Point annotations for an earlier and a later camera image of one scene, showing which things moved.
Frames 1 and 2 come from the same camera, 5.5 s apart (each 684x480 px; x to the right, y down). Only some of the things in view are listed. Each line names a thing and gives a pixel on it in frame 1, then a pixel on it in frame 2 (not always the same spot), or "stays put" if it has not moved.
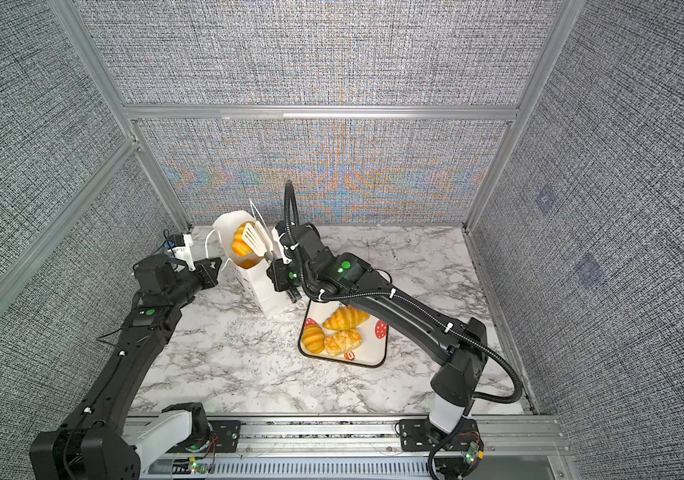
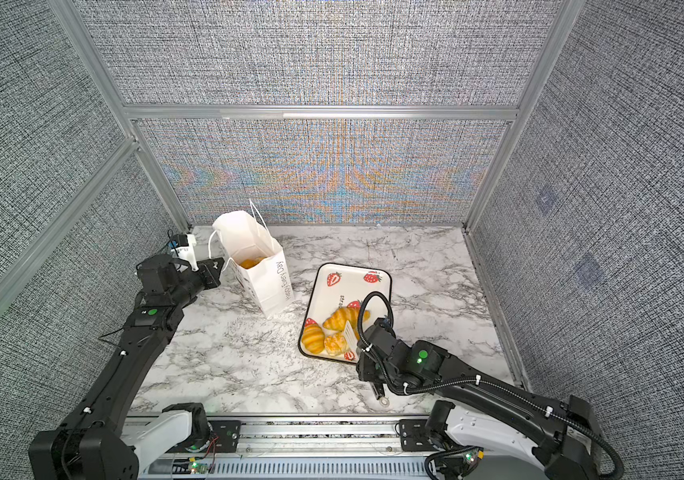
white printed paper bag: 258,280 stays put
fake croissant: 346,318 stays put
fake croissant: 239,246 to 250,263
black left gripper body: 192,283 stays put
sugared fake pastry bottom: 342,341 stays put
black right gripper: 279,276 to 363,370
